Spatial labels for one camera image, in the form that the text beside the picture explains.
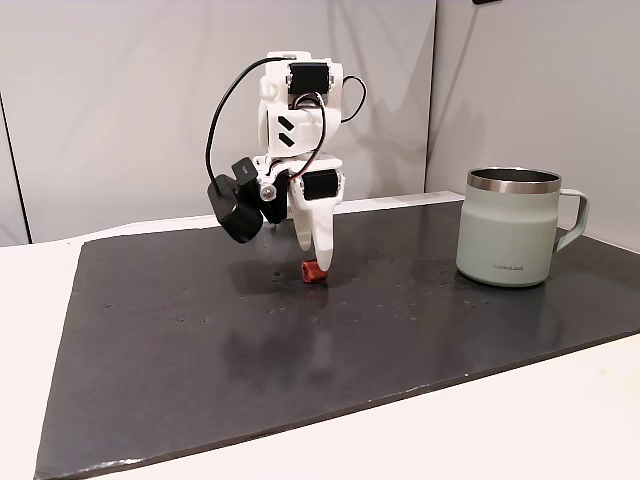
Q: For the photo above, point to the black wall fixture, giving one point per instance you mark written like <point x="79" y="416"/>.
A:
<point x="487" y="2"/>

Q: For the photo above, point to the red cube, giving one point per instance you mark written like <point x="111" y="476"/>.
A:
<point x="311" y="274"/>

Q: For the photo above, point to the black table mat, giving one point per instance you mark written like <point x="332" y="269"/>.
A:
<point x="300" y="375"/>

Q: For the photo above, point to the black camera box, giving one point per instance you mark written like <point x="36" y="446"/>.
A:
<point x="237" y="215"/>

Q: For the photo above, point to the pale green steel mug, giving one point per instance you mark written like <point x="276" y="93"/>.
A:
<point x="505" y="235"/>

